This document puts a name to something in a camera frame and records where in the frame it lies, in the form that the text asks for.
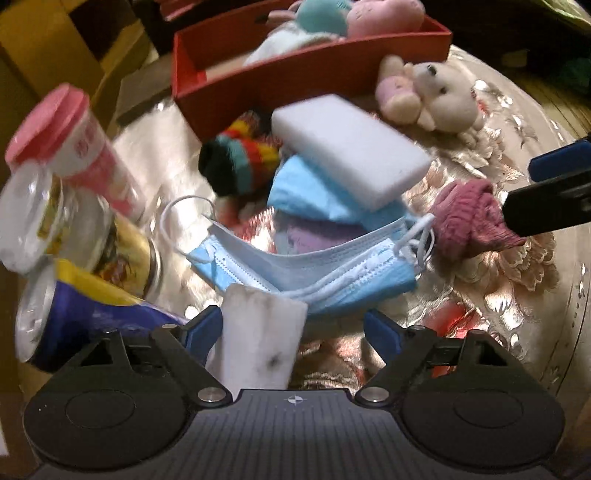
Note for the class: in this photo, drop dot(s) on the white sponge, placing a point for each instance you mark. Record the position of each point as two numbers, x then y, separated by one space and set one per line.
351 147
258 337

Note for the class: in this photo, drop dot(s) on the white sock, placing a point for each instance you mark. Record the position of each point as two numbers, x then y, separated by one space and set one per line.
286 44

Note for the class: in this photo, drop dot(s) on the teal plush toy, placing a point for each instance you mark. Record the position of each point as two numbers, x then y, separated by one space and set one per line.
323 16

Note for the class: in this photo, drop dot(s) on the clear jar yellow label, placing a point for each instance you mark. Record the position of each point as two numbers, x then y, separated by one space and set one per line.
27 221

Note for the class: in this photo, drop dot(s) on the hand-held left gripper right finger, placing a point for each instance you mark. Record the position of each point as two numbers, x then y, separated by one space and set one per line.
379 330

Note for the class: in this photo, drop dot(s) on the clean white sponge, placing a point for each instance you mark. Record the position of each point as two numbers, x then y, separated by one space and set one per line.
351 147

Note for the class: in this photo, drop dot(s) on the blue drink can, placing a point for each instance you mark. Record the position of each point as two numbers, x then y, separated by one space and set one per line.
92 318

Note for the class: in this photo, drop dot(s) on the red cardboard box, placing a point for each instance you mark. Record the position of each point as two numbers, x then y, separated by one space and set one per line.
295 78

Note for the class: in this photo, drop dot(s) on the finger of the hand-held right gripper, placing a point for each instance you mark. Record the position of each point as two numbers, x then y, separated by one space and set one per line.
561 161
545 207

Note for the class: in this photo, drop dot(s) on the blue face mask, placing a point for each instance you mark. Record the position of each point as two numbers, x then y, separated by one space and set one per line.
378 282
286 270

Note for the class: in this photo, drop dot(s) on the striped colourful sock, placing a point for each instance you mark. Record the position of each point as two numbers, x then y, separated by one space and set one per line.
240 157

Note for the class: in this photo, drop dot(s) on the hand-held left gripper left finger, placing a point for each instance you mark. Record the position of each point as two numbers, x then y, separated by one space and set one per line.
205 325

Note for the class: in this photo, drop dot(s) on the yellow drink can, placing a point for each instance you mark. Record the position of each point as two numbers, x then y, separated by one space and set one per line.
124 258

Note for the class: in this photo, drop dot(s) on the mauve knit sock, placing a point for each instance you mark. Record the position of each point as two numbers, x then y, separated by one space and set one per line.
466 217

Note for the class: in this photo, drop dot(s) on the cream teddy bear pink outfit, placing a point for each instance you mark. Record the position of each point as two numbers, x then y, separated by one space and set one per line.
443 97

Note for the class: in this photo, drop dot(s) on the pink lid cup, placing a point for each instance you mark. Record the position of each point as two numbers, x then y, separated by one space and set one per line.
92 152

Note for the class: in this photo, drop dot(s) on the floral gold tablecloth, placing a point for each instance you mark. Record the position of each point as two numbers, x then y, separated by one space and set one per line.
508 295

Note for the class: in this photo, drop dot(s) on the pink plush toy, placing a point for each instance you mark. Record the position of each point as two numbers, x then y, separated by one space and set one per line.
383 16

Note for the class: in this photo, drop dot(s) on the brown cardboard box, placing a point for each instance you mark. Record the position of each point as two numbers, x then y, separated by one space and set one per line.
37 41

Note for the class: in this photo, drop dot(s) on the light blue cloth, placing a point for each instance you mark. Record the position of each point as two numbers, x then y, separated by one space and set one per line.
309 194

